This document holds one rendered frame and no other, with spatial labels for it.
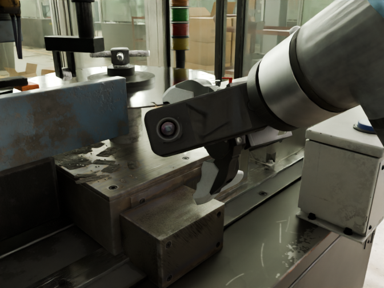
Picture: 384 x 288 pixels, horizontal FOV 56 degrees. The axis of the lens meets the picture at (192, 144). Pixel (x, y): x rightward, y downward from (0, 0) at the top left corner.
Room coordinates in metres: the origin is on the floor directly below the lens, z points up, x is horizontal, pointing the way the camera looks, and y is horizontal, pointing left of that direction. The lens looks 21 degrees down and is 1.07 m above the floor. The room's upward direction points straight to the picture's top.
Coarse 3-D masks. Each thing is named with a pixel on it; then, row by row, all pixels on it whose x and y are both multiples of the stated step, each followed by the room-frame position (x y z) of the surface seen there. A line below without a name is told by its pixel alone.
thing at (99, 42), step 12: (84, 12) 0.52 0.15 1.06; (84, 24) 0.52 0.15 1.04; (48, 36) 0.54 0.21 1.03; (60, 36) 0.54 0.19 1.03; (72, 36) 0.54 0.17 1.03; (84, 36) 0.52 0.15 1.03; (48, 48) 0.53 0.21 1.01; (60, 48) 0.53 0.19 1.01; (72, 48) 0.52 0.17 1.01; (84, 48) 0.51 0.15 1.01; (96, 48) 0.51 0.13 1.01; (60, 60) 0.53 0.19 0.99; (72, 60) 0.54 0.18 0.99; (60, 72) 0.53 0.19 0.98; (72, 72) 0.54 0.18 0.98
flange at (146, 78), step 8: (104, 72) 0.63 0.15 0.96; (112, 72) 0.58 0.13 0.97; (120, 72) 0.57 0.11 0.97; (128, 72) 0.58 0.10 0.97; (136, 72) 0.62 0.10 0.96; (144, 72) 0.63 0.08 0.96; (88, 80) 0.57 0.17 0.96; (128, 80) 0.56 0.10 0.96; (136, 80) 0.56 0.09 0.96; (144, 80) 0.56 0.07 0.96; (152, 80) 0.58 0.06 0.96; (128, 88) 0.54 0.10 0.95
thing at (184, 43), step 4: (172, 36) 0.90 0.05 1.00; (188, 36) 0.90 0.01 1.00; (172, 40) 0.87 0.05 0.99; (176, 40) 0.87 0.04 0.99; (180, 40) 0.86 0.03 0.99; (184, 40) 0.87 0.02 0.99; (188, 40) 0.88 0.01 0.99; (172, 44) 0.88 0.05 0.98; (176, 44) 0.87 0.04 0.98; (180, 44) 0.86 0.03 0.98; (184, 44) 0.87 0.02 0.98; (188, 44) 0.88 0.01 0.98; (172, 48) 0.88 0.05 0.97; (176, 48) 0.87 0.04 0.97; (180, 48) 0.87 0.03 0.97; (184, 48) 0.87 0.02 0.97; (188, 48) 0.88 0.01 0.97
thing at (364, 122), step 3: (360, 120) 0.52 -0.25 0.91; (363, 120) 0.52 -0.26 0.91; (366, 120) 0.52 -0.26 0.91; (360, 123) 0.50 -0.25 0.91; (363, 123) 0.50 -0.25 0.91; (366, 123) 0.50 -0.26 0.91; (369, 123) 0.50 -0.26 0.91; (357, 126) 0.51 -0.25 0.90; (360, 126) 0.50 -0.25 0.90; (363, 126) 0.49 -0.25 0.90; (366, 126) 0.49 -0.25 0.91; (369, 126) 0.49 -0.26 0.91; (363, 129) 0.49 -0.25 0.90; (366, 129) 0.49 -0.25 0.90; (369, 129) 0.49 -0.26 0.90; (372, 129) 0.49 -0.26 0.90
